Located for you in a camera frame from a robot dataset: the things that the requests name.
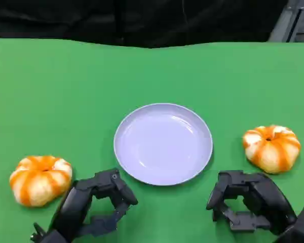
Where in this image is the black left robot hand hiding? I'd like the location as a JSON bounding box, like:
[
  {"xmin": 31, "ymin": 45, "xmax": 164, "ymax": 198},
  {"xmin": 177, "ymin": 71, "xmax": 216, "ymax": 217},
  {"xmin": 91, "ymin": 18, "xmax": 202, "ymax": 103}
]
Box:
[{"xmin": 48, "ymin": 168, "xmax": 139, "ymax": 243}]

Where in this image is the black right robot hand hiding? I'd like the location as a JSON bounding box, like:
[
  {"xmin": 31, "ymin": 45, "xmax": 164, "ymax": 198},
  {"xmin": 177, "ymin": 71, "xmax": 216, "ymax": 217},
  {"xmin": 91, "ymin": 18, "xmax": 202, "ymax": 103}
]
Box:
[{"xmin": 206, "ymin": 170, "xmax": 298, "ymax": 236}]

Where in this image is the orange and white bread roll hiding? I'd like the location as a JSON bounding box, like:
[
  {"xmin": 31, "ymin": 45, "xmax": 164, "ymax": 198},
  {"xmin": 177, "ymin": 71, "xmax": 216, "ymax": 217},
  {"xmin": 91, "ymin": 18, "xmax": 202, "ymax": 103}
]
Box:
[
  {"xmin": 242, "ymin": 125, "xmax": 301, "ymax": 175},
  {"xmin": 9, "ymin": 155, "xmax": 73, "ymax": 208}
]

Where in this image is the lilac plate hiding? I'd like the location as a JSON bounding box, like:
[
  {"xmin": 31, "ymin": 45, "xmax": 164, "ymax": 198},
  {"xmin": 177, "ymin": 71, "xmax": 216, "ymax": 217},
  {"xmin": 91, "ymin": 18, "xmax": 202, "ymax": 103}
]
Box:
[{"xmin": 113, "ymin": 102, "xmax": 214, "ymax": 187}]

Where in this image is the black backdrop cloth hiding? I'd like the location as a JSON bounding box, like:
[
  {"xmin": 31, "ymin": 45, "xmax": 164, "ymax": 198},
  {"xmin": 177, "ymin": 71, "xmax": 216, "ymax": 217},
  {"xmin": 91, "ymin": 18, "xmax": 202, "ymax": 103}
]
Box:
[{"xmin": 0, "ymin": 0, "xmax": 289, "ymax": 49}]

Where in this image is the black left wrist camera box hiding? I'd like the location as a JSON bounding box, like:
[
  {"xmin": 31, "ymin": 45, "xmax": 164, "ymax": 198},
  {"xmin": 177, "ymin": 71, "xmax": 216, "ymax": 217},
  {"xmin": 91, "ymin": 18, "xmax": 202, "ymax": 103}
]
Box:
[{"xmin": 39, "ymin": 228, "xmax": 69, "ymax": 243}]

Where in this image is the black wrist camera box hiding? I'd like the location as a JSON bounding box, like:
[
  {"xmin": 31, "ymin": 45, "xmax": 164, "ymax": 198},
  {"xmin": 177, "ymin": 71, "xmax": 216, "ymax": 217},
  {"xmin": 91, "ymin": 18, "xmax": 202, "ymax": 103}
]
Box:
[
  {"xmin": 39, "ymin": 228, "xmax": 69, "ymax": 243},
  {"xmin": 276, "ymin": 201, "xmax": 304, "ymax": 243}
]

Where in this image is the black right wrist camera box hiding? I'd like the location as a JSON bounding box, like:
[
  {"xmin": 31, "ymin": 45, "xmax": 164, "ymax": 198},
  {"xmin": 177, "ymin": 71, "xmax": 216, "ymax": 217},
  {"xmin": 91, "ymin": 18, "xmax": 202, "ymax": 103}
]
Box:
[{"xmin": 276, "ymin": 201, "xmax": 304, "ymax": 243}]

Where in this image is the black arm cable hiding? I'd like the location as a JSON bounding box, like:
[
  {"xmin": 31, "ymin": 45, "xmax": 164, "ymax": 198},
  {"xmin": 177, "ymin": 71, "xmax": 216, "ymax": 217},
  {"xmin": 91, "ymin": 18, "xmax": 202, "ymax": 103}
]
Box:
[{"xmin": 30, "ymin": 222, "xmax": 49, "ymax": 243}]

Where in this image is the grey metal frame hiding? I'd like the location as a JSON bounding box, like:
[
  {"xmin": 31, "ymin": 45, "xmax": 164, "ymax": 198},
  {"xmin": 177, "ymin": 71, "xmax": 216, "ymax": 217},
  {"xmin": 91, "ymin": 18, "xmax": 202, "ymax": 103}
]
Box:
[{"xmin": 268, "ymin": 0, "xmax": 304, "ymax": 43}]

